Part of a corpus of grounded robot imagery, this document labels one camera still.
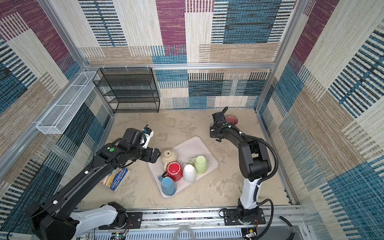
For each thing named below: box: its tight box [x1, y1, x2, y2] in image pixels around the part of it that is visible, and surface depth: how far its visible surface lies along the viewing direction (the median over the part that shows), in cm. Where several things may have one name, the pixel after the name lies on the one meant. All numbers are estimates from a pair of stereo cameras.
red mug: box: [166, 161, 183, 182], surface depth 83 cm
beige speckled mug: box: [160, 148, 178, 172], surface depth 88 cm
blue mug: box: [158, 176, 177, 197], surface depth 78 cm
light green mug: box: [188, 155, 209, 175], surface depth 85 cm
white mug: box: [182, 163, 197, 184], surface depth 82 cm
